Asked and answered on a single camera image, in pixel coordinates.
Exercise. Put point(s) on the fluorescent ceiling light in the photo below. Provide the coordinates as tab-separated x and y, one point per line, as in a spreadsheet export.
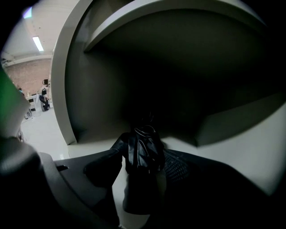
38	43

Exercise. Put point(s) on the white desk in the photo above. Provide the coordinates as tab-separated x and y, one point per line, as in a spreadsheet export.
33	100

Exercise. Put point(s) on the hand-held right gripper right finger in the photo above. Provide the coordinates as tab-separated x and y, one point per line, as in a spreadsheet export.
181	167

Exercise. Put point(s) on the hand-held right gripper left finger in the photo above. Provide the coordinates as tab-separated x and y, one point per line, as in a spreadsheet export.
105	166

